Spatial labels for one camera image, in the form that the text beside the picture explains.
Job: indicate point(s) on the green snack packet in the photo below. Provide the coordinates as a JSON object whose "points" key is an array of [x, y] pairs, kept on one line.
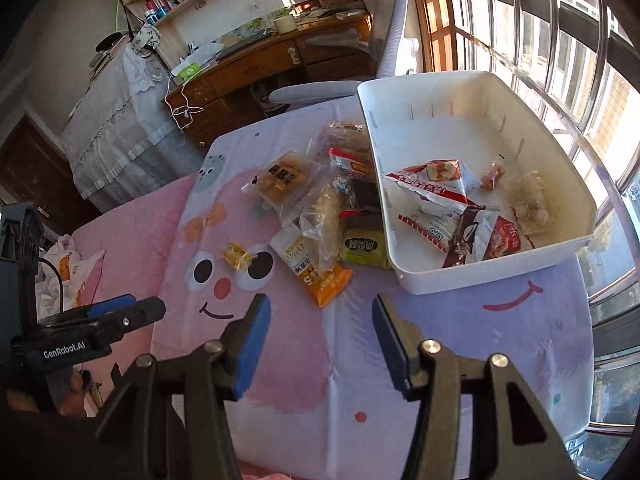
{"points": [[365, 251]]}

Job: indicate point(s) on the red patterned snack packet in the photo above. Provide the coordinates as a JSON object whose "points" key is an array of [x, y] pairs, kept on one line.
{"points": [[445, 170]]}

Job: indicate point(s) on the white lace covered furniture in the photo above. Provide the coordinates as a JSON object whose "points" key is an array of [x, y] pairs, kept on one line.
{"points": [[110, 125]]}

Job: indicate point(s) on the floral cloth bag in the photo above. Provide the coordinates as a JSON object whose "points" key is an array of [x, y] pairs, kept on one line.
{"points": [[147, 37]]}

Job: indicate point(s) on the long bread stick packet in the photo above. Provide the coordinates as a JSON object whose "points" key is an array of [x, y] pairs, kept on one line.
{"points": [[325, 220]]}

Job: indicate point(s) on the white jar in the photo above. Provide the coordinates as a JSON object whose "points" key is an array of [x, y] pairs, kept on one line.
{"points": [[283, 24]]}

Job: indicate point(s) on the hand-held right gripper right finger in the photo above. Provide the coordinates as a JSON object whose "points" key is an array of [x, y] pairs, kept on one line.
{"points": [[390, 345]]}

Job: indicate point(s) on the clear bun packet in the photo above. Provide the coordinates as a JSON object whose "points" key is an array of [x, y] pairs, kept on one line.
{"points": [[342, 135]]}

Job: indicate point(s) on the dark wooden door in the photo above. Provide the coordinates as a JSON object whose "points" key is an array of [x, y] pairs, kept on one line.
{"points": [[30, 160]]}

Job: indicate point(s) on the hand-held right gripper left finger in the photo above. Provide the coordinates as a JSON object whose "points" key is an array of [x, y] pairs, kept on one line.
{"points": [[252, 345]]}

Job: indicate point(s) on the blue white bottle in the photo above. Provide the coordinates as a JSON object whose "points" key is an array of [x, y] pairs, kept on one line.
{"points": [[152, 15]]}

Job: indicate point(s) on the wooden desk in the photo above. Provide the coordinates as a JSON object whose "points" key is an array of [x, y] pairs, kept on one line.
{"points": [[260, 67]]}

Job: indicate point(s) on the green tissue box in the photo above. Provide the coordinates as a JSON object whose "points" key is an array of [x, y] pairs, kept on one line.
{"points": [[187, 70]]}

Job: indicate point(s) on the white red-striped snack packet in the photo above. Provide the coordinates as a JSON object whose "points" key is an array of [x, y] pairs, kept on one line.
{"points": [[425, 227]]}

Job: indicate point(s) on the white orange snack packet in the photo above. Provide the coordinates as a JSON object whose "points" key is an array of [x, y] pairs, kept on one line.
{"points": [[310, 270]]}

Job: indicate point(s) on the wooden bookshelf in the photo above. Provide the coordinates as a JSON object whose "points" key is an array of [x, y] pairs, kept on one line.
{"points": [[220, 5]]}

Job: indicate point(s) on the person's left hand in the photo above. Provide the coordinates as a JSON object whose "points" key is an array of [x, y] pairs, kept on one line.
{"points": [[75, 390]]}

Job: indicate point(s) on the white plastic storage bin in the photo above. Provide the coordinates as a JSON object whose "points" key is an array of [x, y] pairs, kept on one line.
{"points": [[450, 120]]}

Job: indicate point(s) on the printed desk mat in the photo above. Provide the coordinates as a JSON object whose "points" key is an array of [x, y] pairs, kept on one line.
{"points": [[255, 27]]}

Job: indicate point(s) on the yellow pastry packet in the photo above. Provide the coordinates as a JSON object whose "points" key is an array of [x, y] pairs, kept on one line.
{"points": [[282, 180]]}

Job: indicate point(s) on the red white snack packet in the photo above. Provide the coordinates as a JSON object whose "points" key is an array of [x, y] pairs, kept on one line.
{"points": [[350, 162]]}

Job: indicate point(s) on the grey mesh office chair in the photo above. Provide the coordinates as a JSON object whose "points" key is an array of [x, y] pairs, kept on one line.
{"points": [[395, 25]]}

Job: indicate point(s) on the dark brown snack packet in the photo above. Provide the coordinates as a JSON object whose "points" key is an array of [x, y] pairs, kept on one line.
{"points": [[362, 197]]}

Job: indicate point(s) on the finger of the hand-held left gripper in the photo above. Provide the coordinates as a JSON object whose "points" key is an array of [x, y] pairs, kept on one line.
{"points": [[142, 311], [112, 306]]}

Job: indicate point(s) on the black hat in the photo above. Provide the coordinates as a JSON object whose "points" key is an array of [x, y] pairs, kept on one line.
{"points": [[109, 41]]}

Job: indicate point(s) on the pink bed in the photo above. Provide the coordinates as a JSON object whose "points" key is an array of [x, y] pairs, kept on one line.
{"points": [[130, 240]]}

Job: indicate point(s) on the metal window grille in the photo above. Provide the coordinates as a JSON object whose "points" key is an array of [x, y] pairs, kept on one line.
{"points": [[585, 20]]}

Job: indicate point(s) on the dark red snack packet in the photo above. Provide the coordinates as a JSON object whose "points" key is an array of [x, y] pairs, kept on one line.
{"points": [[480, 240]]}

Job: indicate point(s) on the waste bin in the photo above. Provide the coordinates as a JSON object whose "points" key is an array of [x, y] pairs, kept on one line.
{"points": [[262, 96]]}

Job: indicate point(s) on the clear pale puffs packet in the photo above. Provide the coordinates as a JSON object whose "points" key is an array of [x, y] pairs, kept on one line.
{"points": [[532, 205]]}

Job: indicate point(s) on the white papers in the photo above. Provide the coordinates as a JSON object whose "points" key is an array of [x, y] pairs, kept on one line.
{"points": [[205, 52]]}

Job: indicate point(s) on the small yellow candy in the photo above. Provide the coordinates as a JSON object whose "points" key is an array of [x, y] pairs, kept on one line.
{"points": [[237, 256]]}

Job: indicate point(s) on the pink printed tablecloth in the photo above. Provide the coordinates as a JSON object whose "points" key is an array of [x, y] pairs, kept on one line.
{"points": [[300, 400]]}

